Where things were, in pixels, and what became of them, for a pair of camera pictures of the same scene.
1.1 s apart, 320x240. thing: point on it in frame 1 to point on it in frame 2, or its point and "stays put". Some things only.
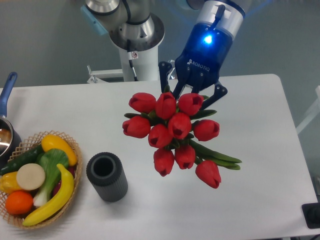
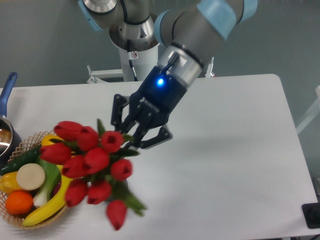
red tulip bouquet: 174,128 to 94,164
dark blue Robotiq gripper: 199,65 to 155,101
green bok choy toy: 52,161 stays put
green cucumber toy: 30,157 stays put
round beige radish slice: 30,176 stays put
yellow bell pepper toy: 8,182 stays put
